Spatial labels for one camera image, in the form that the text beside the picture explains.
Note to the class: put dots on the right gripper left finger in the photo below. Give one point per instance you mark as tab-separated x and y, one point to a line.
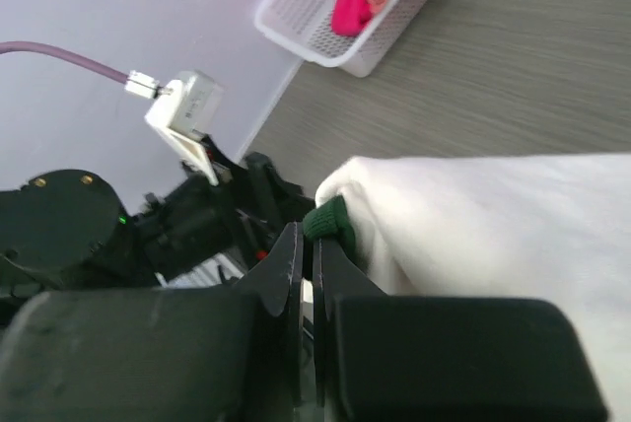
231	352

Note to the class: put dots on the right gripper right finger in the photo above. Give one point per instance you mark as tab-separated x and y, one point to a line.
400	358

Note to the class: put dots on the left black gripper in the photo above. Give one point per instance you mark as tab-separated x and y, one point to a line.
245	212

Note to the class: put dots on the white and green t-shirt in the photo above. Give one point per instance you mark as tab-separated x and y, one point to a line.
556	228

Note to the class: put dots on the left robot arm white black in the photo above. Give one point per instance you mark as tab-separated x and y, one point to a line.
69	230

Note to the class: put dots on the white plastic laundry basket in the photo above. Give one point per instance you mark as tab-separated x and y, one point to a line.
303	28

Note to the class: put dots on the magenta crumpled t-shirt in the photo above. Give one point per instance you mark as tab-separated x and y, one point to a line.
349	17

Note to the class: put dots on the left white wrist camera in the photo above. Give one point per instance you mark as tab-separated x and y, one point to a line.
179	112

